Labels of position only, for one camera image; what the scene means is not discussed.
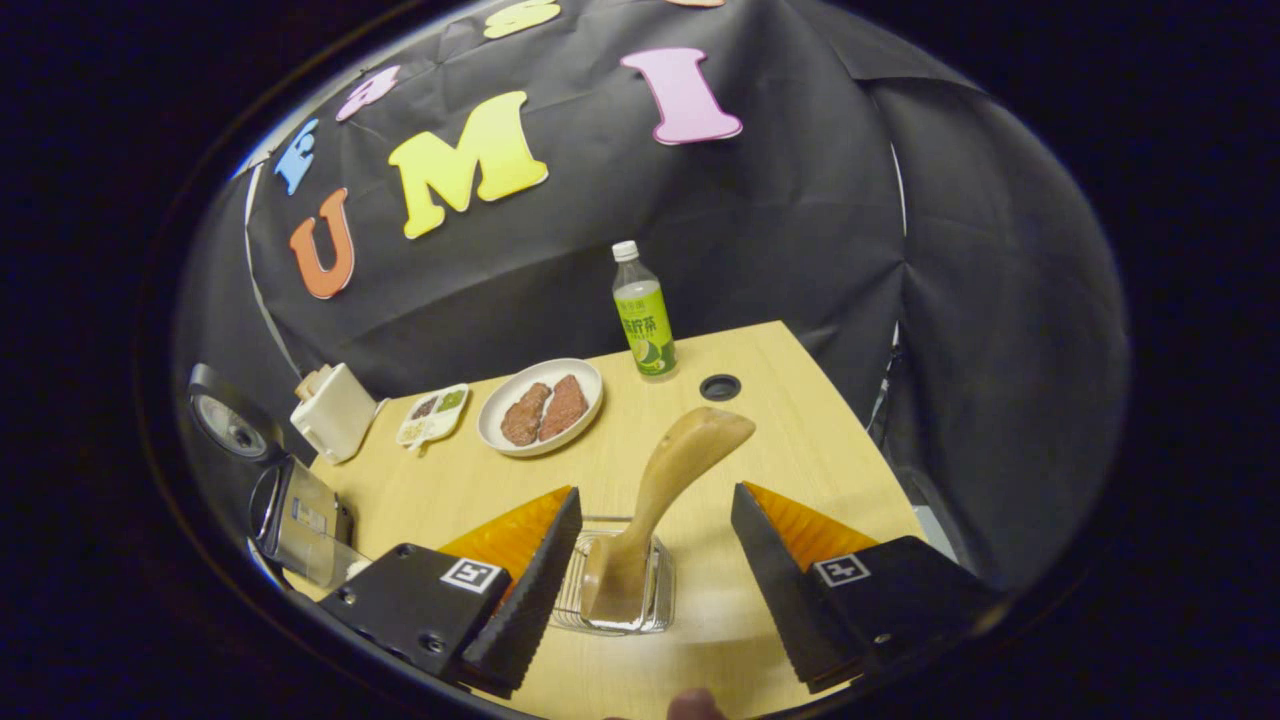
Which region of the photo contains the black rice cooker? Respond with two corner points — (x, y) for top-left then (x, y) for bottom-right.
(187, 363), (373, 593)

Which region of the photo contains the black backdrop cloth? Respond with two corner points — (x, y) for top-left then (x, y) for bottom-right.
(175, 0), (1131, 591)

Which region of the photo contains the wooden spoon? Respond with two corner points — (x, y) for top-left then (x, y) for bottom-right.
(580, 406), (757, 623)

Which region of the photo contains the white round plate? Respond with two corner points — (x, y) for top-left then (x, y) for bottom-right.
(477, 358), (605, 458)

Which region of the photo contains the brown meat piece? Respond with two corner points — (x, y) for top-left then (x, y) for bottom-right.
(538, 375), (590, 443)
(500, 382), (552, 447)

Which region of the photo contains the white divided bean dish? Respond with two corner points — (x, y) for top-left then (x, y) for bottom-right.
(396, 383), (471, 451)

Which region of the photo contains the green tea bottle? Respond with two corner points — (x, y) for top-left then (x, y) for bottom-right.
(612, 240), (679, 381)

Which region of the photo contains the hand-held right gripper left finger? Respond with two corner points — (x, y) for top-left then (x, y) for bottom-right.
(318, 486), (584, 701)

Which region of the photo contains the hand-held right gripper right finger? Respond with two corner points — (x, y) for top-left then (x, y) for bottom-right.
(730, 482), (1006, 696)

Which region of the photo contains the white toaster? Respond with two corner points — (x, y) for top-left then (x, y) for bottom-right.
(290, 362), (381, 465)

